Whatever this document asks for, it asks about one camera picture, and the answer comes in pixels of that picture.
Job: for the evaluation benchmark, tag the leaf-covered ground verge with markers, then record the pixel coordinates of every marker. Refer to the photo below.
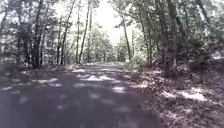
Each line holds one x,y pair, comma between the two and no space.
20,74

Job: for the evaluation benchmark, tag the wood of trees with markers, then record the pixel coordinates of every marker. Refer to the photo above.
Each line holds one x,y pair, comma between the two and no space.
160,33

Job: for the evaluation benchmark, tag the leaf-covered ground bank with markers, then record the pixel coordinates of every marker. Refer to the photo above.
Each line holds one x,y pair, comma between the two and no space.
186,100

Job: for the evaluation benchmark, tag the grey asphalt path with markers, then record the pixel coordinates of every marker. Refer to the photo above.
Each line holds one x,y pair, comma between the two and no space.
76,103

